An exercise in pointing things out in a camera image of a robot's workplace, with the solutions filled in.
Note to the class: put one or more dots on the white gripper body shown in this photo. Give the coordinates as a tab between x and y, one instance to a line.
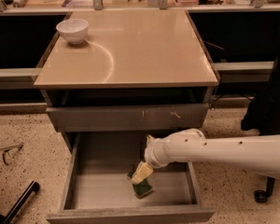
151	154

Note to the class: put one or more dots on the green yellow sponge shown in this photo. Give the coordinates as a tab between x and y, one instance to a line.
142	189

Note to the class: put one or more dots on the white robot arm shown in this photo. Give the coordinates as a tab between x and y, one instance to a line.
257	154

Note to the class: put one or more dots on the open grey middle drawer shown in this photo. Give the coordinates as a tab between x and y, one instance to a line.
97	190

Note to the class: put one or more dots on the grey drawer cabinet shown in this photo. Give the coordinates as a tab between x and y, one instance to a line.
130	57

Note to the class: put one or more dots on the closed grey top drawer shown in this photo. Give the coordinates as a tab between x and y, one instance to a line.
127	118

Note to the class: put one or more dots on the black office chair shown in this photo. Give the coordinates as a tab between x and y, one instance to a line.
263	112

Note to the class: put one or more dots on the white ceramic bowl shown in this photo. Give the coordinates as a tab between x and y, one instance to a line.
74	31

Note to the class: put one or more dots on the black chair leg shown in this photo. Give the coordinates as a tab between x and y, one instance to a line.
33	187

